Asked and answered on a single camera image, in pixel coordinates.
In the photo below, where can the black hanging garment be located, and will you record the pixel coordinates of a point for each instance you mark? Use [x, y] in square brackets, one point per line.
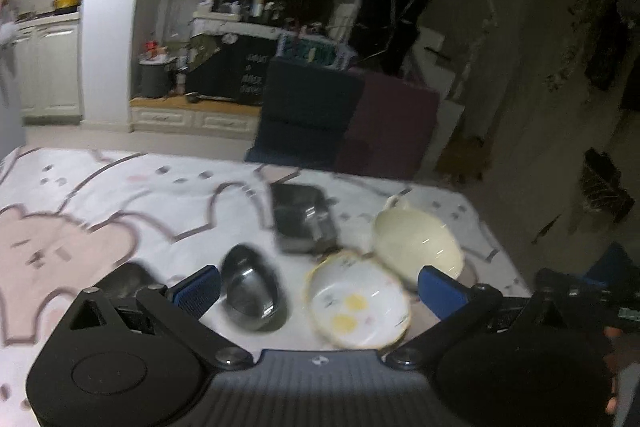
[390, 22]

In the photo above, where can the teal patterned box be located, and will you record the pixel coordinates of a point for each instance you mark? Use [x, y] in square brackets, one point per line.
[312, 51]

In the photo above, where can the grey trash bin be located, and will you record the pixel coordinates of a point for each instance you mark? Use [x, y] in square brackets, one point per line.
[152, 79]

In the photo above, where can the white kitchen cabinets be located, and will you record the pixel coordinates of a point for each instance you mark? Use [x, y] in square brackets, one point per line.
[50, 67]

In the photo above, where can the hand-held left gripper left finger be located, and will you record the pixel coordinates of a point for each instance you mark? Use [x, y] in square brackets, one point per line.
[200, 291]

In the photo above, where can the black cabinet with white writing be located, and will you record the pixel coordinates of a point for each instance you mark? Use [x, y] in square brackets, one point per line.
[235, 67]

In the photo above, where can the black floor basket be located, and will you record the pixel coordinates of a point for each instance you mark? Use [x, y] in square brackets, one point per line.
[605, 184]

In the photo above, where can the oval steel bowl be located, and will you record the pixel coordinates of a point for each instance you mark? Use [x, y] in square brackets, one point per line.
[250, 287]

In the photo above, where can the floral plate with yellow rim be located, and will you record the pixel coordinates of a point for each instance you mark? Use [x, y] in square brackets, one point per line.
[350, 302]

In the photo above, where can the printed cartoon blanket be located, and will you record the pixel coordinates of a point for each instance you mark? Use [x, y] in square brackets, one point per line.
[100, 207]

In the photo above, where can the dark blue chair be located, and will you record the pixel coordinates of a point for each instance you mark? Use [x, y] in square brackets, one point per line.
[305, 107]

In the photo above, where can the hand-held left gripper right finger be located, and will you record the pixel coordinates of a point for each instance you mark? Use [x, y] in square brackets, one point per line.
[440, 294]

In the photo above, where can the purple chair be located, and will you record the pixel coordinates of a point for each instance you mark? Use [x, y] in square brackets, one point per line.
[390, 127]

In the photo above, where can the rectangular steel container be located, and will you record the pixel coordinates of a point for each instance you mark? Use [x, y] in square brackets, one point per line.
[300, 217]

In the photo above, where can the blue cloth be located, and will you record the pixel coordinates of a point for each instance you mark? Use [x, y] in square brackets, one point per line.
[617, 259]

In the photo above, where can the low white drawer cabinet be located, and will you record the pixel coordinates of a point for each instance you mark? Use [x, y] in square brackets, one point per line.
[195, 119]

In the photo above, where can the person's right hand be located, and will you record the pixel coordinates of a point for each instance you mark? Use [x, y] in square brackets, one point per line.
[611, 333]

